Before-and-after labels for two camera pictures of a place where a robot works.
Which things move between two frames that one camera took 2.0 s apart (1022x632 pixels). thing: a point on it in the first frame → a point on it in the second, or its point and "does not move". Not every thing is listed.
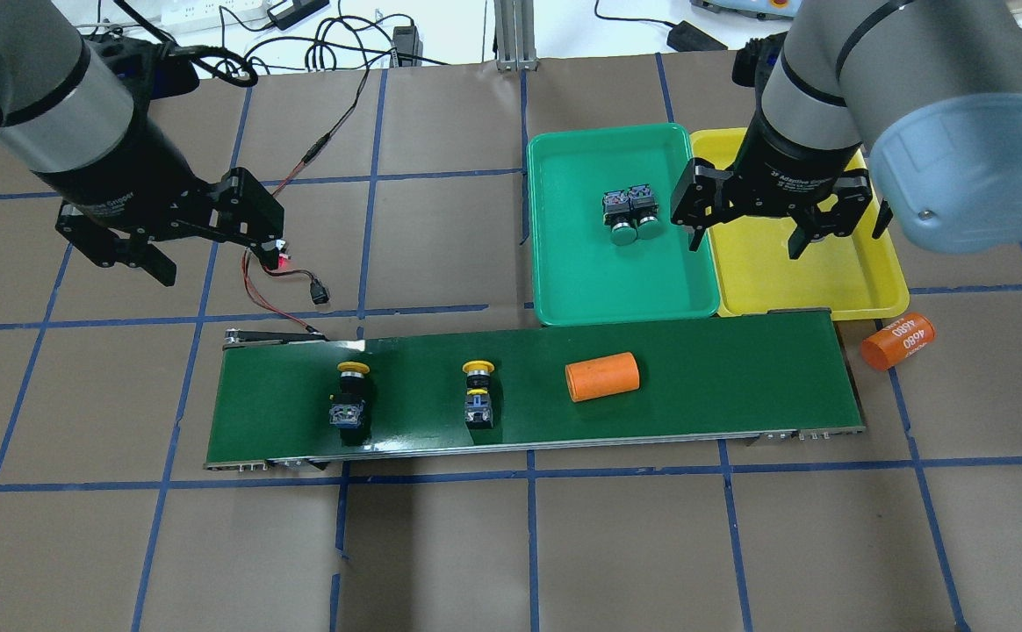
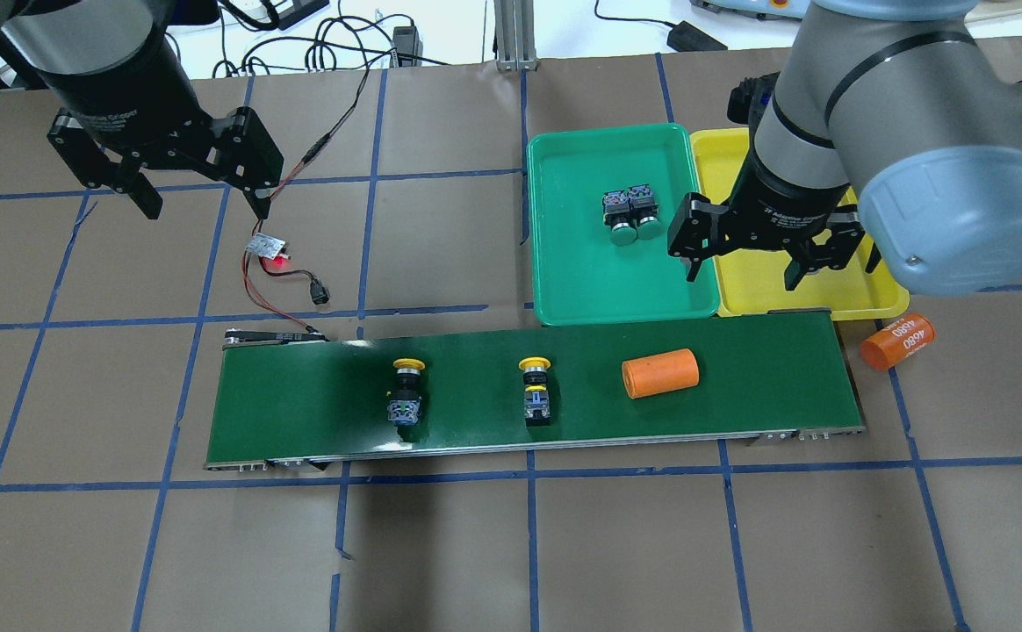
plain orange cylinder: x=603 y=377 → x=660 y=372
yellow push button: x=349 y=409 → x=405 y=400
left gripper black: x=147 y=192 → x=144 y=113
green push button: x=617 y=215 does not move
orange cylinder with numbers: x=897 y=341 does not move
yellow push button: x=478 y=412 → x=536 y=391
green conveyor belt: x=783 y=374 does not move
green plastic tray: x=581 y=277 does not move
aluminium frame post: x=515 y=38 does not move
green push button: x=646 y=211 does not move
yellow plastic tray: x=853 y=276 does not move
